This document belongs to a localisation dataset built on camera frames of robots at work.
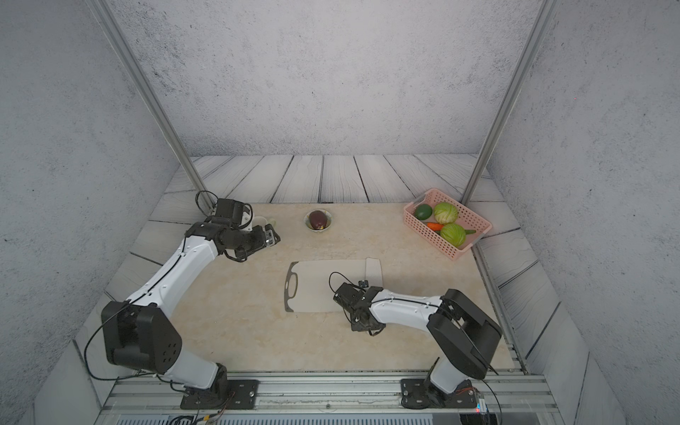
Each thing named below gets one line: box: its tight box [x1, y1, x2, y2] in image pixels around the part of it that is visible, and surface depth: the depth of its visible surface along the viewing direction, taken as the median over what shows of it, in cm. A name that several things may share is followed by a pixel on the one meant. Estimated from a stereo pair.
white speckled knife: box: [364, 256, 384, 289], surface depth 101 cm
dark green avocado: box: [414, 203, 433, 221], surface depth 116 cm
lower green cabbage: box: [440, 223, 467, 248], surface depth 101 cm
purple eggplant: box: [309, 210, 327, 231], surface depth 113 cm
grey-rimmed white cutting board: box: [284, 256, 384, 313], surface depth 100 cm
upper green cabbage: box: [433, 201, 458, 225], surface depth 110 cm
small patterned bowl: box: [303, 209, 333, 232], surface depth 112 cm
